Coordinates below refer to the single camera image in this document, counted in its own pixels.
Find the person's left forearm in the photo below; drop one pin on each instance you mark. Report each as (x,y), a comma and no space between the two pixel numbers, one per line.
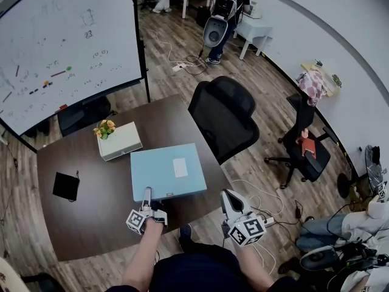
(143,254)

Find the black office chair with armrests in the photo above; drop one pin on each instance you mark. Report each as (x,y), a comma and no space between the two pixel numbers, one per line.
(313,166)

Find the small doll figure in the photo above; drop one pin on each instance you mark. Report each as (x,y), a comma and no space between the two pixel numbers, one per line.
(303,135)

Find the person's right forearm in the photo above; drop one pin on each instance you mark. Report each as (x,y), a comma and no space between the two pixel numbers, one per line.
(252,263)

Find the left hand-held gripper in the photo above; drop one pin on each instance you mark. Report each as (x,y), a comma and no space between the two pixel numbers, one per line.
(135,219)

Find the light blue box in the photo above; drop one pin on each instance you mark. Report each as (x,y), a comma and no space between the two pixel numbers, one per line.
(158,169)

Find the light wooden wall shelf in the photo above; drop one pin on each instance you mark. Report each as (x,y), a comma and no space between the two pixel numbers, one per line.
(329,84)

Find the dark wooden table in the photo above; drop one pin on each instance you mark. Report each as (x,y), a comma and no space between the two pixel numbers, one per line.
(100,217)

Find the grey oval shell device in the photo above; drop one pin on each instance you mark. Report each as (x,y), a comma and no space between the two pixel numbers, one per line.
(319,257)

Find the black box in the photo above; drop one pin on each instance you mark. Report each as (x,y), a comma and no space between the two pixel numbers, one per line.
(202,15)

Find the large whiteboard on stand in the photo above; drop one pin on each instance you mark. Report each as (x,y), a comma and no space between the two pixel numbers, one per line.
(76,41)

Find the black mesh office chair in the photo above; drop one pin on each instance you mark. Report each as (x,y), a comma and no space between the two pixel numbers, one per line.
(223,117)

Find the pink patterned cloth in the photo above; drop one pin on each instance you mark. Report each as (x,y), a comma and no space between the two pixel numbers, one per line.
(313,85)

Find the small green plant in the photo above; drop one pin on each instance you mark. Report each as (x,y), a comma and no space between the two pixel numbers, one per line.
(336,81)

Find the black armless chair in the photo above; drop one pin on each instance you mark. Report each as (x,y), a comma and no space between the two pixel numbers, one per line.
(82,117)

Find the white storage box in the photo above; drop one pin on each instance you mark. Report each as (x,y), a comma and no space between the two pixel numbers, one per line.
(121,144)

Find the black power adapter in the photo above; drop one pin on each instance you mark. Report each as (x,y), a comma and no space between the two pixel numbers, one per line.
(298,210)

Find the table with white cloth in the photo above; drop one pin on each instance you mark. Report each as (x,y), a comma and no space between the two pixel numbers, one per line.
(255,30)

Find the person's dark shirt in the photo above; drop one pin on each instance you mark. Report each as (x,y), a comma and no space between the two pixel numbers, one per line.
(197,272)

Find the white power strip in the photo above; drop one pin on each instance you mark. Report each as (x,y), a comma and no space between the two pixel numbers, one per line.
(267,221)
(179,66)

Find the orange flower plant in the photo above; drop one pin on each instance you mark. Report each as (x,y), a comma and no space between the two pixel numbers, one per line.
(104,129)

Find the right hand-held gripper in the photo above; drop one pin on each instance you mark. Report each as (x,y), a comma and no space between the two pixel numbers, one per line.
(246,228)

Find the red whiteboard eraser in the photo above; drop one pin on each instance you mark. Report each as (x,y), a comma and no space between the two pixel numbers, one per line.
(63,106)

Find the red book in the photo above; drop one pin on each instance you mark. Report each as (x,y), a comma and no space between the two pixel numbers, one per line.
(309,149)

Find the person's blue shoe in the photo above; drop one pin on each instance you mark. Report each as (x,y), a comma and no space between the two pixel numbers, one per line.
(185,233)

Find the black flat pouch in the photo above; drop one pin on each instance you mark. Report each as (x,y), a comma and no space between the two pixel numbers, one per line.
(65,185)

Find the white oval shell device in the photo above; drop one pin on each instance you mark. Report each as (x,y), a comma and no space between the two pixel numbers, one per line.
(215,30)

